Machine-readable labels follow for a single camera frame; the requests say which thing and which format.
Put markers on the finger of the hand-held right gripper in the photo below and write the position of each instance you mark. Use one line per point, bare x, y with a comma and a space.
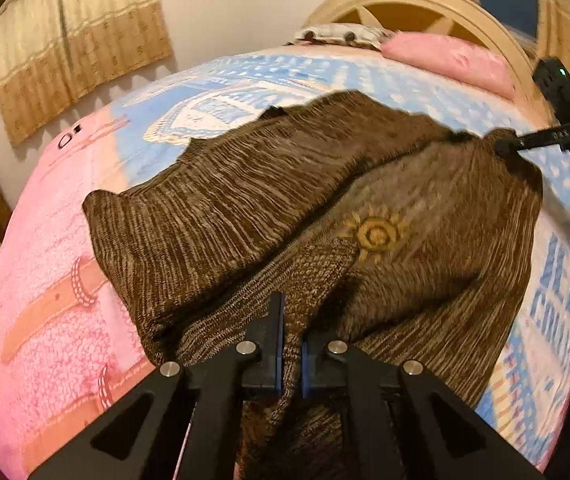
550, 137

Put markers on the pink pillow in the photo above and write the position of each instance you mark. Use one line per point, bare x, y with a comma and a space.
455, 57

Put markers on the white black patterned pillow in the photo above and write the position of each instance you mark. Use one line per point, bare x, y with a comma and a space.
335, 34

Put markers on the printed blanket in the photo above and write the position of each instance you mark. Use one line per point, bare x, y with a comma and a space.
55, 340

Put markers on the brown knitted sweater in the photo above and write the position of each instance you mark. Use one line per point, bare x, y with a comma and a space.
265, 200

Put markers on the beige patterned curtain panel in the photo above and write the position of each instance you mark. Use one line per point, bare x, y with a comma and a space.
115, 15
30, 60
560, 25

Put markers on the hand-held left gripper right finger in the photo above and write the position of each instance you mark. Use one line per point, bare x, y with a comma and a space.
306, 370

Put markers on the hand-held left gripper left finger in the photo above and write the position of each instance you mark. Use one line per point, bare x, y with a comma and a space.
278, 340

